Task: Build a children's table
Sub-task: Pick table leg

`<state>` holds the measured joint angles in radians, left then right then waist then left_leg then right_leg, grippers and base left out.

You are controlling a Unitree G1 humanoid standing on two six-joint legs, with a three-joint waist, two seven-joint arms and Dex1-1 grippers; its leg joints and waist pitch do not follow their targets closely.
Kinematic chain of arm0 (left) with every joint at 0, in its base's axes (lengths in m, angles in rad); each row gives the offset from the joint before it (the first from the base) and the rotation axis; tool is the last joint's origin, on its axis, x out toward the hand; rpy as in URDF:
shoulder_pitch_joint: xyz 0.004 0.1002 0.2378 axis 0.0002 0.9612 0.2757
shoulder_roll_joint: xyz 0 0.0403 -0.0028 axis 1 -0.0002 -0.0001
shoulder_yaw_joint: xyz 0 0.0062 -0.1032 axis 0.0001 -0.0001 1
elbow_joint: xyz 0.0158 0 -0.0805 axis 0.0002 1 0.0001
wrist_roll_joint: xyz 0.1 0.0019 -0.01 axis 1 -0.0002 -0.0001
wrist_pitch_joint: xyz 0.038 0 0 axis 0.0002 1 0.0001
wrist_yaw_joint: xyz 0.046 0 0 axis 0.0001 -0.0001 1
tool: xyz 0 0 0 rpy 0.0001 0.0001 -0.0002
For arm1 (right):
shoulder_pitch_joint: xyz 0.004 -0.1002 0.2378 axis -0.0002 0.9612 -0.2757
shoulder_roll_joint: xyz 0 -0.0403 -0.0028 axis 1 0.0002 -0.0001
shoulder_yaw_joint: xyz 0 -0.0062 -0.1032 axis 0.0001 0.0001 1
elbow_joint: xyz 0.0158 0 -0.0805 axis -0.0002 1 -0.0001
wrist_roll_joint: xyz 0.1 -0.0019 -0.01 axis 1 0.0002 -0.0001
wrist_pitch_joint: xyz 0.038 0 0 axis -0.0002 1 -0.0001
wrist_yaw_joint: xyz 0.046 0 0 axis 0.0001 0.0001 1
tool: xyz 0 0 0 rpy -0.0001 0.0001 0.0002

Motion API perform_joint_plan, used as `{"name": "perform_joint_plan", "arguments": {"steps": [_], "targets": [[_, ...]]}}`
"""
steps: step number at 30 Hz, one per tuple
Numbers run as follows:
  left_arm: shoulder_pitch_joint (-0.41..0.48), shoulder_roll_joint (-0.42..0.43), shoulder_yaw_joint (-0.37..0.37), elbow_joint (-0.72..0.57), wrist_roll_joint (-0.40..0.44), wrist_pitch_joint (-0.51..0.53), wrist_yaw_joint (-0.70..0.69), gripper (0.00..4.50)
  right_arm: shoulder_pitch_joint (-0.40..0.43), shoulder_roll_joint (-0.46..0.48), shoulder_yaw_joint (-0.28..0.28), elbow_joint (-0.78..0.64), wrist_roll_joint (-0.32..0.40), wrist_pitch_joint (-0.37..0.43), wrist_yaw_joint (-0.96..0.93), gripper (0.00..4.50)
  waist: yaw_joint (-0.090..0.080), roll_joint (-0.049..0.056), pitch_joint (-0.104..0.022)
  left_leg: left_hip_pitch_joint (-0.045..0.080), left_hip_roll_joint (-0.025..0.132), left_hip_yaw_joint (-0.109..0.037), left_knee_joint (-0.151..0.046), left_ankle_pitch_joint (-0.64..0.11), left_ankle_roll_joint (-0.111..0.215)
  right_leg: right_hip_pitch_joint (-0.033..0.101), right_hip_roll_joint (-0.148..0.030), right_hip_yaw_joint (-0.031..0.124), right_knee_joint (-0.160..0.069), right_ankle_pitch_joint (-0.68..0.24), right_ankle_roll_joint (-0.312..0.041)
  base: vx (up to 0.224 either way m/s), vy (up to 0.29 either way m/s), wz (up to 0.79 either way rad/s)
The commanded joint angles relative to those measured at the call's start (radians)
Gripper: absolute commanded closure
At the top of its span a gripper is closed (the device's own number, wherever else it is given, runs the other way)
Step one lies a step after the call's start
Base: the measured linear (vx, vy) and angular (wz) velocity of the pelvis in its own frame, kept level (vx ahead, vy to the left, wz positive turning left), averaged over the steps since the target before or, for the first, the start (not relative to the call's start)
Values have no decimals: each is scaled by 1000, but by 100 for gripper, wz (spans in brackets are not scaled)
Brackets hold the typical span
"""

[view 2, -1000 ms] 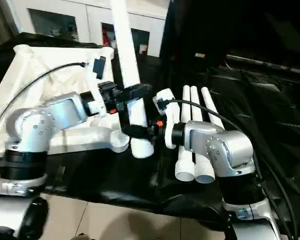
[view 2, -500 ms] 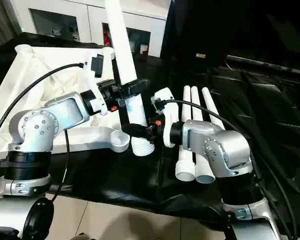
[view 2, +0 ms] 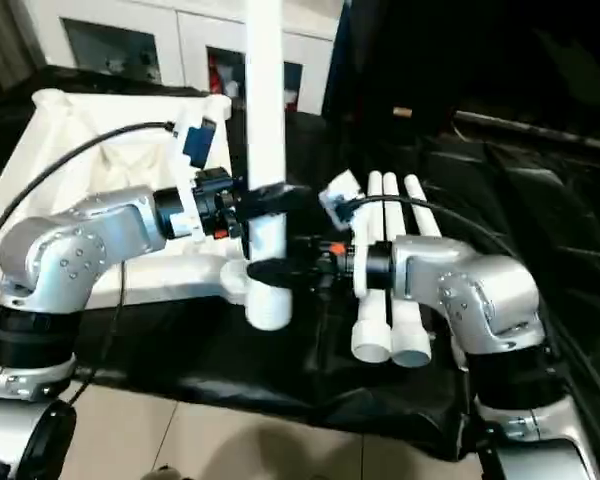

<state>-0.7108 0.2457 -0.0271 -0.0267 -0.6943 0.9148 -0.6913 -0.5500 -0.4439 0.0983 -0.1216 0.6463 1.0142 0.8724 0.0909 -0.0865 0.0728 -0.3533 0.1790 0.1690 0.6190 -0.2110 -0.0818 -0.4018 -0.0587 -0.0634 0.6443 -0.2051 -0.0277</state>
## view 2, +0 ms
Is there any white plastic table top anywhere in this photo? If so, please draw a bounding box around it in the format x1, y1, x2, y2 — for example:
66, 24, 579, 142
0, 88, 254, 311

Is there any white plastic table leg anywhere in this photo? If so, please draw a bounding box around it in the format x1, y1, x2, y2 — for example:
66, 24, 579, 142
403, 174, 444, 239
350, 170, 394, 362
382, 171, 434, 369
242, 0, 295, 331

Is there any white cabinet with glass doors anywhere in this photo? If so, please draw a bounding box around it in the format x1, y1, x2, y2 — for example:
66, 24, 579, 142
24, 0, 344, 116

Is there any black glossy mat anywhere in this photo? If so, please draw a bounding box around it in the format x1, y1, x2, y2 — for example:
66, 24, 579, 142
0, 64, 600, 464

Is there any black long pole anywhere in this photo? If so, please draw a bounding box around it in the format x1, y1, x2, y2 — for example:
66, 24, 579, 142
454, 110, 600, 151

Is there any black backdrop cloth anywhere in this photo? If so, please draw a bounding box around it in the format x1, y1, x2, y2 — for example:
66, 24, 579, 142
324, 0, 600, 131

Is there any grey brown curtain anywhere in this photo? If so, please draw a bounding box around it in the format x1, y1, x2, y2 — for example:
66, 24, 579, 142
0, 0, 46, 104

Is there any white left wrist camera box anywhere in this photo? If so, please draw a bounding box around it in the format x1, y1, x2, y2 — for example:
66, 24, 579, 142
167, 107, 219, 241

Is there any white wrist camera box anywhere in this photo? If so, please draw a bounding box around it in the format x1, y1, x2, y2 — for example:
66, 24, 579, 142
319, 168, 376, 301
167, 107, 219, 241

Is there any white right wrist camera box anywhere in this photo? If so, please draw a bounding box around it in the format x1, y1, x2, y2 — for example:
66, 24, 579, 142
319, 168, 376, 301

